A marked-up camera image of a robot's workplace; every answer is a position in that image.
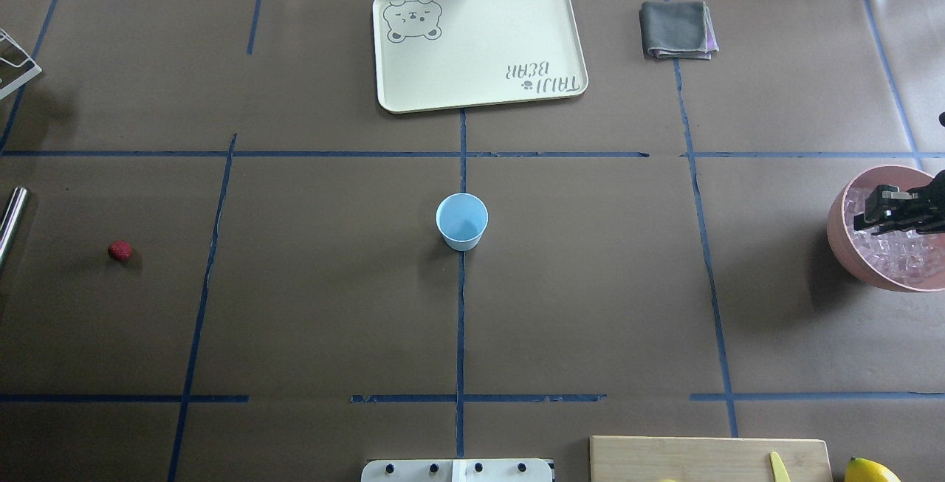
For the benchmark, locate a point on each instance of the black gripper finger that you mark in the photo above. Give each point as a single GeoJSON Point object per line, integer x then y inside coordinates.
{"type": "Point", "coordinates": [886, 222]}
{"type": "Point", "coordinates": [887, 201]}

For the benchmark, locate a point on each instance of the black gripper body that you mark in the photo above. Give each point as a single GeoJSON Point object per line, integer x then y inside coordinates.
{"type": "Point", "coordinates": [932, 203]}

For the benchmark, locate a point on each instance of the light blue plastic cup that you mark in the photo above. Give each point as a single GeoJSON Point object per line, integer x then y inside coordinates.
{"type": "Point", "coordinates": [461, 220]}

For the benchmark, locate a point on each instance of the red strawberry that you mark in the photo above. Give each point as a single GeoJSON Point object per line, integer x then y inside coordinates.
{"type": "Point", "coordinates": [120, 251]}

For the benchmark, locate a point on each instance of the steel muddler black tip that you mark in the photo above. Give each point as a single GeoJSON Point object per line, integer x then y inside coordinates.
{"type": "Point", "coordinates": [11, 219]}

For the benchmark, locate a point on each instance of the pink bowl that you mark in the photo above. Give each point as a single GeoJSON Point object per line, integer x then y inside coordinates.
{"type": "Point", "coordinates": [896, 261]}

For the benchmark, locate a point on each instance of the yellow lemon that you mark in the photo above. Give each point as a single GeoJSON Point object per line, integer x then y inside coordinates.
{"type": "Point", "coordinates": [860, 469]}

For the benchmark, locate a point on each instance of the folded grey cloth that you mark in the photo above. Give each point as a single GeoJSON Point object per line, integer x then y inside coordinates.
{"type": "Point", "coordinates": [677, 29]}

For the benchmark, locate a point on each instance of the yellow knife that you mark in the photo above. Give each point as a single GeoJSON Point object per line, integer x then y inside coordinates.
{"type": "Point", "coordinates": [778, 468]}

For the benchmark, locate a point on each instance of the wooden cutting board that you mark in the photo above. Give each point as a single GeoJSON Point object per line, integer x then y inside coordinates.
{"type": "Point", "coordinates": [615, 458]}

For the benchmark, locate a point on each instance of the cream bear serving tray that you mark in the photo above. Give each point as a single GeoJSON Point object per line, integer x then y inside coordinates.
{"type": "Point", "coordinates": [448, 54]}

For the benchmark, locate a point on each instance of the white camera mast base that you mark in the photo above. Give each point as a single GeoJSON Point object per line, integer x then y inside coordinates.
{"type": "Point", "coordinates": [459, 469]}

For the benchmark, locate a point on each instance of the white wire cup rack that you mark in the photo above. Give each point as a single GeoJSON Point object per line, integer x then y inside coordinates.
{"type": "Point", "coordinates": [17, 67]}

